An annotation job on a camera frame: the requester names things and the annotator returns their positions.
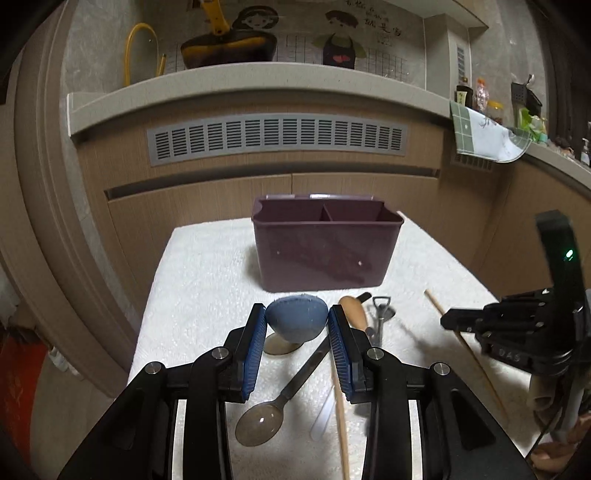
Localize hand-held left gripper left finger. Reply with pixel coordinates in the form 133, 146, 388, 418
58, 302, 269, 480

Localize purple plastic utensil holder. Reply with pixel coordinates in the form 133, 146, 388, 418
252, 194, 403, 294

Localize wooden spoon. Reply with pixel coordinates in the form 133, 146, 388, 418
338, 295, 369, 332

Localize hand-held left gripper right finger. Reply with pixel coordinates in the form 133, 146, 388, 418
327, 307, 539, 480

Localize person's right hand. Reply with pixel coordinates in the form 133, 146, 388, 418
529, 369, 591, 475

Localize black countertop rack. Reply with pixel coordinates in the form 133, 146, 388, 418
510, 75, 543, 117

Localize white textured tablecloth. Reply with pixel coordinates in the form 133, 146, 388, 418
127, 210, 541, 480

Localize red object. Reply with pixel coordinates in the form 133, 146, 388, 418
0, 336, 49, 462

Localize beige counter ledge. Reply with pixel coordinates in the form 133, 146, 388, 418
67, 61, 462, 137

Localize brown spoon with dark handle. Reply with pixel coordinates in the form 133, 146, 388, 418
235, 344, 331, 448

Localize cartoon wall sticker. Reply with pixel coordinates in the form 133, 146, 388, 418
228, 4, 370, 71

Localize green packets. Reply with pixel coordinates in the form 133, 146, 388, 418
518, 110, 549, 143

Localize small grey vent grille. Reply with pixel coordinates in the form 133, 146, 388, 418
451, 151, 494, 173

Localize black pan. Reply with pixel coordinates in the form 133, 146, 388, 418
180, 33, 279, 71

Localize yellow hose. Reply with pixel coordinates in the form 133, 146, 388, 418
123, 23, 168, 88

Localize wooden chopstick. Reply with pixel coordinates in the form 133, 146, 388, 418
329, 353, 351, 480
424, 289, 511, 418

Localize brown translucent spoon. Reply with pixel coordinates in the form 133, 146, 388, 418
263, 333, 300, 356

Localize green checkered towel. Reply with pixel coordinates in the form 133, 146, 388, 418
450, 100, 533, 163

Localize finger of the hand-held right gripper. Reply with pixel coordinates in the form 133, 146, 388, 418
440, 288, 555, 334

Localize yellow tool handle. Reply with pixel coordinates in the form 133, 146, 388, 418
199, 0, 232, 37

